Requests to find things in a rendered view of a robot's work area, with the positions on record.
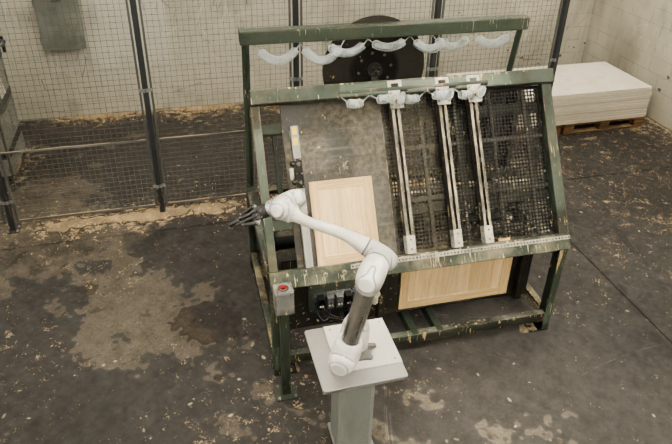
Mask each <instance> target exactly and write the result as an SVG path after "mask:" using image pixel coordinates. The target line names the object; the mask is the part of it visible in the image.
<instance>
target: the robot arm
mask: <svg viewBox="0 0 672 444"><path fill-rule="evenodd" d="M305 202H306V197H305V194H304V192H303V191H302V190H301V189H292V190H289V191H286V192H284V193H281V194H280V195H278V196H277V197H275V198H273V199H271V200H268V201H266V203H264V204H262V205H260V206H256V205H255V204H254V203H252V205H251V206H250V207H248V208H247V209H246V210H244V211H243V212H241V213H240V214H239V215H240V217H239V218H236V219H234V221H232V222H230V223H228V226H230V227H233V226H239V225H242V226H244V227H247V226H254V225H258V226H260V221H262V220H263V219H265V218H267V217H270V216H271V217H273V218H274V219H276V220H280V221H284V222H287V223H289V222H295V223H298V224H300V225H303V226H305V227H308V228H311V229H313V230H316V231H319V232H322V233H325V234H328V235H331V236H334V237H337V238H339V239H341V240H343V241H345V242H346V243H348V244H349V245H350V246H351V247H353V248H354V249H355V250H356V251H357V252H359V253H360V254H361V255H362V256H364V257H365V259H364V260H363V261H362V263H361V265H360V267H359V269H358V271H357V274H356V278H355V287H356V293H355V296H354V299H353V302H352V305H351V308H350V312H349V314H348V315H347V316H346V317H345V319H344V320H343V323H342V327H341V330H340V333H339V334H338V335H337V337H336V339H335V342H334V344H333V347H332V349H331V352H330V354H329V357H328V364H329V368H330V370H331V371H332V372H333V373H334V374H336V375H338V376H346V375H348V374H350V373H351V372H352V371H353V370H354V369H355V367H356V365H357V363H358V361H364V360H372V359H373V355H372V354H371V353H370V350H371V349H374V348H376V343H368V342H369V333H370V327H369V322H368V320H367V318H368V315H369V312H370V309H371V306H372V303H373V300H374V297H375V295H377V294H378V293H379V291H380V289H381V287H382V285H383V283H384V281H385V278H386V275H387V272H388V271H390V270H393V269H394V268H395V267H396V266H397V263H398V257H397V255H396V254H395V253H394V252H393V251H392V250H391V249H390V248H388V247H387V246H385V245H384V244H382V243H380V242H378V241H376V240H374V239H372V238H369V237H366V236H363V235H361V234H358V233H356V232H353V231H351V230H348V229H346V228H344V227H341V226H338V225H335V224H331V223H328V222H325V221H321V220H318V219H314V218H312V217H309V216H307V215H305V214H304V213H302V212H301V211H300V210H299V207H301V206H302V205H303V204H304V203H305ZM253 209H254V210H253ZM251 210H253V211H251ZM250 211H251V212H250ZM248 212H250V213H248ZM247 213H248V214H247ZM248 217H249V218H248ZM246 218H247V219H246ZM243 219H244V220H243ZM252 220H258V221H256V222H250V221H252ZM247 222H249V223H247Z"/></svg>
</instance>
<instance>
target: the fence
mask: <svg viewBox="0 0 672 444"><path fill-rule="evenodd" d="M292 127H296V130H297V135H293V134H292ZM289 128H290V137H291V146H292V155H293V161H294V159H297V158H301V152H300V143H299V134H298V126H290V127H289ZM293 138H298V145H294V143H293ZM299 210H300V211H301V212H302V213H304V214H305V215H307V216H308V213H307V204H306V202H305V203H304V204H303V205H302V206H301V207H299ZM301 234H302V243H303V252H304V260H305V268H311V267H314V266H313V257H312V248H311V240H310V231H309V228H308V227H305V226H303V225H301Z"/></svg>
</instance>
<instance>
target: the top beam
mask: <svg viewBox="0 0 672 444"><path fill-rule="evenodd" d="M478 74H479V78H480V80H488V85H484V86H486V89H493V88H505V87H518V86H531V85H539V84H543V83H552V82H554V81H555V79H554V71H553V68H547V69H533V70H519V71H505V72H492V73H478ZM478 74H464V75H450V76H436V77H422V78H409V79H395V80H381V81H367V82H353V83H339V84H325V85H312V86H298V87H284V88H270V89H256V90H249V91H248V101H249V107H251V106H260V107H263V106H275V105H288V104H301V103H314V102H326V101H339V100H343V99H345V100H348V99H357V98H360V99H365V98H366V97H367V96H368V95H369V97H368V98H373V97H371V96H370V95H372V96H374V97H376V98H377V96H378V95H386V94H388V91H378V92H365V93H352V94H339V95H338V91H345V90H358V89H372V88H385V87H387V81H396V80H401V84H402V86H412V85H425V84H435V79H434V78H437V77H448V80H449V83H452V82H465V81H466V75H478ZM453 89H456V90H457V91H461V90H465V91H466V90H467V85H457V86H456V87H455V88H453ZM407 90H408V91H404V92H405V93H406V95H407V94H409V95H413V94H422V93H423V92H425V91H426V92H425V93H424V94H429V93H428V92H427V91H429V92H431V93H433V92H434V91H436V87H431V88H418V89H407ZM341 97H342V98H343V99H342V98H341Z"/></svg>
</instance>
